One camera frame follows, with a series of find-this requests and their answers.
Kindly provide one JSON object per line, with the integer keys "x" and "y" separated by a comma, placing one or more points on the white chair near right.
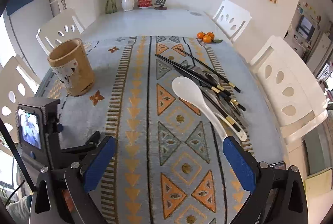
{"x": 294, "y": 93}

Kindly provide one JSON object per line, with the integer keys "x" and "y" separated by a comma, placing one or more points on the silver metal spoon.
{"x": 231, "y": 108}

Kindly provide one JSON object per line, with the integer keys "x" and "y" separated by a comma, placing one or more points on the patterned blue woven table mat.
{"x": 169, "y": 166}

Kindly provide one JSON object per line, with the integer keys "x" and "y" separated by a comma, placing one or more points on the white refrigerator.
{"x": 22, "y": 27}

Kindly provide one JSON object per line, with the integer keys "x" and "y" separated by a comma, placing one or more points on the bamboo utensil holder cup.
{"x": 70, "y": 64}

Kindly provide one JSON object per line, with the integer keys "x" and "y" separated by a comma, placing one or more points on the white chair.
{"x": 63, "y": 27}
{"x": 18, "y": 82}
{"x": 232, "y": 19}
{"x": 294, "y": 93}

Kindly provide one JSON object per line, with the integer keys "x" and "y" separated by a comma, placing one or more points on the mandarin orange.
{"x": 207, "y": 39}
{"x": 211, "y": 35}
{"x": 200, "y": 35}

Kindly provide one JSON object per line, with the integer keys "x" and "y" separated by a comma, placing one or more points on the dark phone stand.
{"x": 160, "y": 5}

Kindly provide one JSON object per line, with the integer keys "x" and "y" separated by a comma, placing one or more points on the white chair far left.
{"x": 63, "y": 27}

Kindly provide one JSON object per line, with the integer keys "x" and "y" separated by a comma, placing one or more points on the white ceramic soup spoon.
{"x": 187, "y": 90}

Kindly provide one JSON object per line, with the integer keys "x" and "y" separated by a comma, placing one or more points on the white chair near left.
{"x": 18, "y": 82}

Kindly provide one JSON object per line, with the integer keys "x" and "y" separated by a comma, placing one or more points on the white ceramic flower vase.
{"x": 127, "y": 5}

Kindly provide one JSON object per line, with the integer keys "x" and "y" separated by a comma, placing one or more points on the white chair far right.
{"x": 232, "y": 19}

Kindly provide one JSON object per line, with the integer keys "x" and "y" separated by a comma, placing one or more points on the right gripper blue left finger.
{"x": 83, "y": 179}

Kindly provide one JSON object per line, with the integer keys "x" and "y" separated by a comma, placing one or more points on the red lidded tea cup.
{"x": 144, "y": 4}

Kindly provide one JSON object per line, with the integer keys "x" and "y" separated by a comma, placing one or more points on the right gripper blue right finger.
{"x": 255, "y": 177}

